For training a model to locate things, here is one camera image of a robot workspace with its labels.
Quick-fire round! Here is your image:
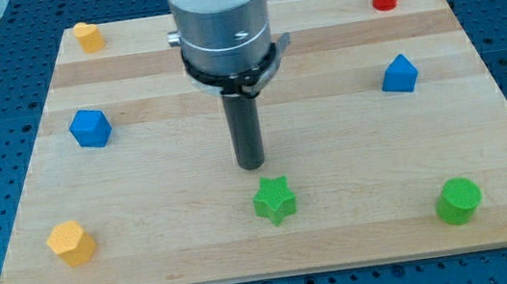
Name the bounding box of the blue cube block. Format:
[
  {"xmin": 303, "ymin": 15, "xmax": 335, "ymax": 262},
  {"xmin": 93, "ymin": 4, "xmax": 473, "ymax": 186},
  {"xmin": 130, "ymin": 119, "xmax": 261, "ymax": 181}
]
[{"xmin": 69, "ymin": 109, "xmax": 112, "ymax": 148}]

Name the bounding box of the yellow hexagon block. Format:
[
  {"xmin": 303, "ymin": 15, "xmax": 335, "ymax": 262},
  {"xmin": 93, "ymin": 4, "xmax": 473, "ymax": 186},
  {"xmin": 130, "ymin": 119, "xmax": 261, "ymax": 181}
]
[{"xmin": 46, "ymin": 220, "xmax": 96, "ymax": 268}]

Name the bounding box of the blue pentagon block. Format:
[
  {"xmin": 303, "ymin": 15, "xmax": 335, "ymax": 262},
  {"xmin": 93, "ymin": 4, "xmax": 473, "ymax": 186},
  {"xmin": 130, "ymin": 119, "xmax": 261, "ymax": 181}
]
[{"xmin": 381, "ymin": 54, "xmax": 418, "ymax": 92}]

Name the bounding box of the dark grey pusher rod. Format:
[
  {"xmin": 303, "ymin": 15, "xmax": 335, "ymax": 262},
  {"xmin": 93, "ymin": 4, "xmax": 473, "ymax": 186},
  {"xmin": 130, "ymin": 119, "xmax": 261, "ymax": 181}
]
[{"xmin": 222, "ymin": 95, "xmax": 265, "ymax": 170}]

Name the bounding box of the wooden board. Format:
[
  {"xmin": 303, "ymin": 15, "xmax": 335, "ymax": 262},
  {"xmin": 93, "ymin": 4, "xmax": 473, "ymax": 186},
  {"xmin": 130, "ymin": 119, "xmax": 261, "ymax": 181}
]
[{"xmin": 0, "ymin": 0, "xmax": 507, "ymax": 284}]

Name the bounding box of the green star block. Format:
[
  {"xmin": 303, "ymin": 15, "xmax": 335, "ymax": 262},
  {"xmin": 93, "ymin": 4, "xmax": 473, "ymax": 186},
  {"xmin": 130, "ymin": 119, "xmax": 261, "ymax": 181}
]
[{"xmin": 253, "ymin": 176, "xmax": 297, "ymax": 226}]

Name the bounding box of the green cylinder block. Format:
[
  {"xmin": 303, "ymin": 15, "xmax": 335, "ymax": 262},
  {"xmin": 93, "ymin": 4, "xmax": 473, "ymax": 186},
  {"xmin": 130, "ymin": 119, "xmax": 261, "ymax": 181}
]
[{"xmin": 435, "ymin": 177, "xmax": 482, "ymax": 225}]

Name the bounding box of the black clamp ring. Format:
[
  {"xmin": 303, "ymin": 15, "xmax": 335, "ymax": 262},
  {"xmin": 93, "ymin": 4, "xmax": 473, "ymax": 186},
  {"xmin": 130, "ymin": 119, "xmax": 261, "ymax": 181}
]
[{"xmin": 179, "ymin": 31, "xmax": 299, "ymax": 108}]

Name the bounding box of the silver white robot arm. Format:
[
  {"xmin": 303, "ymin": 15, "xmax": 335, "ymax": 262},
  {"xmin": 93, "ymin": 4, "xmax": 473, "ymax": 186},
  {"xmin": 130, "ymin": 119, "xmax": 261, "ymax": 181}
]
[{"xmin": 167, "ymin": 0, "xmax": 271, "ymax": 83}]

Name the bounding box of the yellow heart block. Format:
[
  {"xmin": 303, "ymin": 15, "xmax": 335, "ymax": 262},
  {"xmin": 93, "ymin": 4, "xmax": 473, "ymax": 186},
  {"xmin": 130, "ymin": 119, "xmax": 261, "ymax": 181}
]
[{"xmin": 73, "ymin": 22, "xmax": 106, "ymax": 54}]

